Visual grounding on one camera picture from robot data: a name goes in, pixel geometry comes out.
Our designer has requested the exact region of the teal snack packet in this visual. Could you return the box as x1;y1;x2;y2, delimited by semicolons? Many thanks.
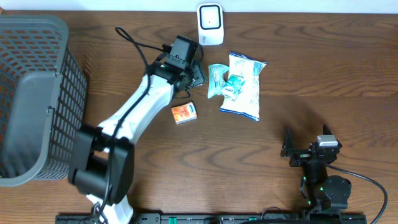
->
207;64;229;98

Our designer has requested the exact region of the orange small snack box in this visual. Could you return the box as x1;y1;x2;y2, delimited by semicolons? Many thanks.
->
172;101;198;124

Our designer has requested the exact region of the green white small box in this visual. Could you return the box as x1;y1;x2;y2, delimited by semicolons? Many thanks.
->
221;75;245;101

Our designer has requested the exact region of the white blue snack bag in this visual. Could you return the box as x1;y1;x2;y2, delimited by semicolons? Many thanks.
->
220;52;267;121

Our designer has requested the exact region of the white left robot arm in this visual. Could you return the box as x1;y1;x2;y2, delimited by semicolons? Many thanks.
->
68;56;205;223

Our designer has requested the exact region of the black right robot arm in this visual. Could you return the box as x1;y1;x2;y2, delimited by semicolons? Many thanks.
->
280;125;351;219

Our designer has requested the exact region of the white barcode scanner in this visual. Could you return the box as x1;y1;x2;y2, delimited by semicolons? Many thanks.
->
197;3;224;46

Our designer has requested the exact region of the grey plastic mesh basket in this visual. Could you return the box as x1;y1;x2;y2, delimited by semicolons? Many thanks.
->
1;15;88;187

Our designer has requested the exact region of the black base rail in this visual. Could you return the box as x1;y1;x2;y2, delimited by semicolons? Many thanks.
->
55;212;368;224

